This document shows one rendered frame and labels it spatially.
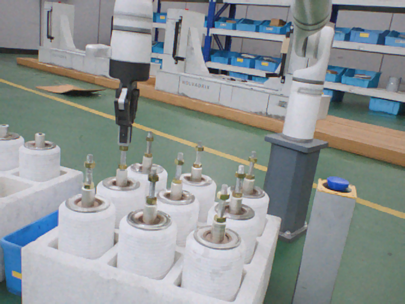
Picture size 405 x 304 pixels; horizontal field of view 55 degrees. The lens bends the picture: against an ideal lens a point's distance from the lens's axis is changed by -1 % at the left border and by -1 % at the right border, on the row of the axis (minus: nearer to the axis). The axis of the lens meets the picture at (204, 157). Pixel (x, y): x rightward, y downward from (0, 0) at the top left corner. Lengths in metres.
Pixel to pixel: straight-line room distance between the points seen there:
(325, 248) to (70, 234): 0.46
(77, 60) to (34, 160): 3.71
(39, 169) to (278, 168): 0.66
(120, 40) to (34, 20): 6.94
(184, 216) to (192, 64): 2.94
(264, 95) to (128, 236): 2.42
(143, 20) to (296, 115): 0.60
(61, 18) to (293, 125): 4.40
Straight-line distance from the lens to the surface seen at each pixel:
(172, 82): 3.55
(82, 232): 0.69
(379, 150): 2.59
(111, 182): 0.82
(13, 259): 0.90
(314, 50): 1.17
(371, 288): 1.14
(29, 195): 0.95
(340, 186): 0.76
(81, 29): 8.12
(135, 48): 0.73
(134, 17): 0.73
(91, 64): 4.47
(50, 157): 1.02
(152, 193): 0.65
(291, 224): 1.24
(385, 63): 9.24
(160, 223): 0.66
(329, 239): 0.78
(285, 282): 1.05
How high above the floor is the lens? 0.54
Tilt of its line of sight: 16 degrees down
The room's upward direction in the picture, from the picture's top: 7 degrees clockwise
